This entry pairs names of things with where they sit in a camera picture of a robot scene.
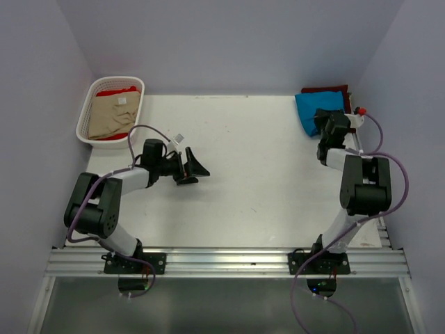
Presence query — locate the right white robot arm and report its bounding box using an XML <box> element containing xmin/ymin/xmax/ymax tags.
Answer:
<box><xmin>309</xmin><ymin>107</ymin><xmax>392</xmax><ymax>273</ymax></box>

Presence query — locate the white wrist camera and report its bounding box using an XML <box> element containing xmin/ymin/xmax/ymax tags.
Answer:
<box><xmin>345</xmin><ymin>107</ymin><xmax>367</xmax><ymax>129</ymax></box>
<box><xmin>167</xmin><ymin>134</ymin><xmax>184</xmax><ymax>153</ymax></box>

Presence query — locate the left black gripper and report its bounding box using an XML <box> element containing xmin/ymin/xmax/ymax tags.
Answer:
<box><xmin>156</xmin><ymin>147</ymin><xmax>209</xmax><ymax>185</ymax></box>

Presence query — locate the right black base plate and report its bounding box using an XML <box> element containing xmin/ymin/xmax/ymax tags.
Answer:
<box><xmin>287</xmin><ymin>248</ymin><xmax>351</xmax><ymax>275</ymax></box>

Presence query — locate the aluminium mounting rail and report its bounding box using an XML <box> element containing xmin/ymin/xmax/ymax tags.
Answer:
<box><xmin>44</xmin><ymin>246</ymin><xmax>410</xmax><ymax>278</ymax></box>

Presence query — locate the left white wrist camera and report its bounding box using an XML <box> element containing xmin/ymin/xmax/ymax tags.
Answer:
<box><xmin>167</xmin><ymin>134</ymin><xmax>184</xmax><ymax>153</ymax></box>

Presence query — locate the folded dark red shirt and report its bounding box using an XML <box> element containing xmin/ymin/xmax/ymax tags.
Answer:
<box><xmin>300</xmin><ymin>84</ymin><xmax>351</xmax><ymax>113</ymax></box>

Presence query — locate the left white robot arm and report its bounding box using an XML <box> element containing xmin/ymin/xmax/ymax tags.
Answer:
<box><xmin>63</xmin><ymin>139</ymin><xmax>210</xmax><ymax>274</ymax></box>

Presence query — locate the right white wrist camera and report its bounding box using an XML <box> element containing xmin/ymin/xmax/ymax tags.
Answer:
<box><xmin>345</xmin><ymin>107</ymin><xmax>367</xmax><ymax>129</ymax></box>

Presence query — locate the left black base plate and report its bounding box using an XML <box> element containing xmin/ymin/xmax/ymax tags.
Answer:
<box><xmin>101</xmin><ymin>252</ymin><xmax>167</xmax><ymax>275</ymax></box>

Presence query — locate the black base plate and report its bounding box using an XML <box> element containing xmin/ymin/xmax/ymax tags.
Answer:
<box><xmin>101</xmin><ymin>252</ymin><xmax>167</xmax><ymax>275</ymax></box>
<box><xmin>287</xmin><ymin>248</ymin><xmax>351</xmax><ymax>275</ymax></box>

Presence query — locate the blue t shirt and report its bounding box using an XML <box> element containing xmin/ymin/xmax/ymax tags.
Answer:
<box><xmin>295</xmin><ymin>91</ymin><xmax>344</xmax><ymax>137</ymax></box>

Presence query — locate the white plastic basket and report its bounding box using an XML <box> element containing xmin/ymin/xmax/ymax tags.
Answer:
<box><xmin>76</xmin><ymin>76</ymin><xmax>145</xmax><ymax>150</ymax></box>

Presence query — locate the beige shirt in basket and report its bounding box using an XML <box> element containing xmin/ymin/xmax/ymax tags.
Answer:
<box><xmin>87</xmin><ymin>93</ymin><xmax>142</xmax><ymax>141</ymax></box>

